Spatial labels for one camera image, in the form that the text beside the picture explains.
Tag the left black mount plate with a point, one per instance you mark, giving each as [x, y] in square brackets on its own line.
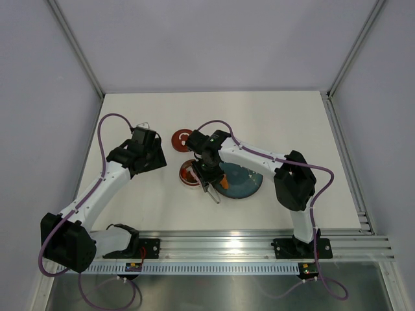
[149, 248]

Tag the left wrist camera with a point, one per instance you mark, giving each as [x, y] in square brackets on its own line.
[143, 132]

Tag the aluminium frame post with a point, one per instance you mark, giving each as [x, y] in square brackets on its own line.
[69, 35]
[357, 45]

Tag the right side aluminium rail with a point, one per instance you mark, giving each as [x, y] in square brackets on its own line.
[353, 182]

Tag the right black mount plate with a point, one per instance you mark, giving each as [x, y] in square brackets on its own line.
[292, 248]

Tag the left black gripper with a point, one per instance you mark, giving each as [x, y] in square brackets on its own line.
[159, 160]

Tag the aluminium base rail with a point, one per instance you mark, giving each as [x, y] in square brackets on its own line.
[251, 245]

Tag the slotted white cable duct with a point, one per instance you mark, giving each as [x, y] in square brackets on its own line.
[193, 268]

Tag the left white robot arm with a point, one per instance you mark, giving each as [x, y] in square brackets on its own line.
[68, 238]

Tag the black mount plate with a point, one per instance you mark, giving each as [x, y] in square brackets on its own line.
[292, 248]
[149, 248]

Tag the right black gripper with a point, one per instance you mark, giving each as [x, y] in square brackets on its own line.
[204, 177]

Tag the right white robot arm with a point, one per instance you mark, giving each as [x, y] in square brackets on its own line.
[293, 180]

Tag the blue ceramic plate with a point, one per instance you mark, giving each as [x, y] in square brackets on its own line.
[243, 182]

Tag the left aluminium frame post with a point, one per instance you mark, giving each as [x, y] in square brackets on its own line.
[69, 35]

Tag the orange fried food piece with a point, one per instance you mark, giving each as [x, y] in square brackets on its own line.
[224, 183]

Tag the right aluminium frame post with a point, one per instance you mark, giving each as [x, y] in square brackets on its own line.
[357, 45]

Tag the red round lid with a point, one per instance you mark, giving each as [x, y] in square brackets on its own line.
[179, 138]

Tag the round steel lunch box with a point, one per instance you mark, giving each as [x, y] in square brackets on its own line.
[188, 165]

